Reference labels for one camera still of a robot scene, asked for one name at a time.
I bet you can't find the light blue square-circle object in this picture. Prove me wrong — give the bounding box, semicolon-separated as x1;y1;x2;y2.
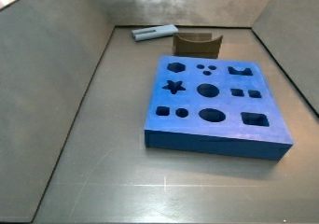
133;24;179;41

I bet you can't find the blue shape-sorting fixture block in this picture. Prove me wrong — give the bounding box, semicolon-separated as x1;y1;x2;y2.
145;56;294;161

